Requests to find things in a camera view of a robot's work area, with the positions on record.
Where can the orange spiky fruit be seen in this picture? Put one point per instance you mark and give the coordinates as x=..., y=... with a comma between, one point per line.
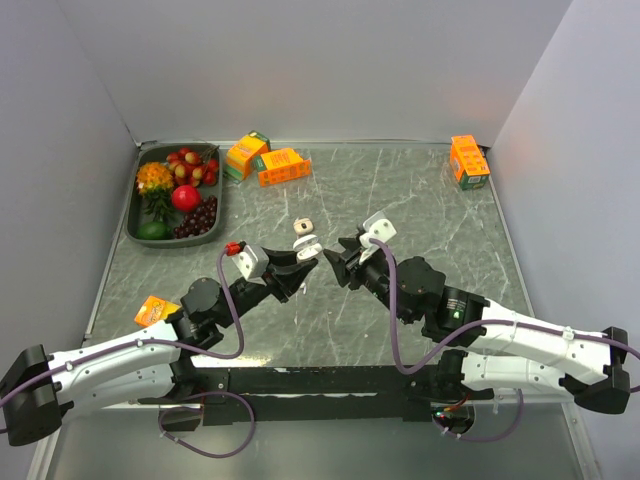
x=152, y=177

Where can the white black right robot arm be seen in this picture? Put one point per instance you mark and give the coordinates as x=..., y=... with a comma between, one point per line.
x=482, y=345

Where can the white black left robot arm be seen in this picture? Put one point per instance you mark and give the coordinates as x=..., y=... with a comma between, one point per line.
x=41, y=390

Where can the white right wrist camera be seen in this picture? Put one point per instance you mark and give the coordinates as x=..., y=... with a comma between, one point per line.
x=376, y=229

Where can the green avocado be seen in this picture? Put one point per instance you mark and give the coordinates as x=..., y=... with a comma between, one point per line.
x=154, y=231

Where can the dark green fruit tray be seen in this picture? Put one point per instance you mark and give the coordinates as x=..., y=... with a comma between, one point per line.
x=136, y=218

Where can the white earbud charging case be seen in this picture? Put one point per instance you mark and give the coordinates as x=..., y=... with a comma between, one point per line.
x=307, y=247

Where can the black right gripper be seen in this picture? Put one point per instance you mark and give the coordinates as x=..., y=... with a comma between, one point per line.
x=340, y=267

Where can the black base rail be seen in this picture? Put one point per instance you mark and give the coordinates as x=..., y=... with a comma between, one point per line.
x=321, y=393

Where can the beige earbud charging case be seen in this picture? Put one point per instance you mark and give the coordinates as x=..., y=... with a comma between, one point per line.
x=303, y=226

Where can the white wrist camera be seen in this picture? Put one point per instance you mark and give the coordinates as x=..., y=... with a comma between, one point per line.
x=376, y=229
x=251, y=261

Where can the dark red grape bunch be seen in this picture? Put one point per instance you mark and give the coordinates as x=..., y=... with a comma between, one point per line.
x=199, y=221

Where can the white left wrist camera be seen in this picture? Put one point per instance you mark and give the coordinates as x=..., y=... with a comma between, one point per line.
x=251, y=261

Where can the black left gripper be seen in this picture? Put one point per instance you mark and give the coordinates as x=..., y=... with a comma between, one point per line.
x=289, y=274

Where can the orange green carton upright back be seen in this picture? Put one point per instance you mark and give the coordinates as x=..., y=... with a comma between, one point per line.
x=238, y=163

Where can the orange carton lying back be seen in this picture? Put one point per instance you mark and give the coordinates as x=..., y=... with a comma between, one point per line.
x=281, y=166

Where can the orange green carton near left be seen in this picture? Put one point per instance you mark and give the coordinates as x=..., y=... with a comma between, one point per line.
x=153, y=310

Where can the red apple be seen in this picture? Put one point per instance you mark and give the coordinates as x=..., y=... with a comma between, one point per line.
x=186, y=198

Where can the orange green carton right corner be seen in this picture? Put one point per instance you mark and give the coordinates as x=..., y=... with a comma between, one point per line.
x=468, y=163

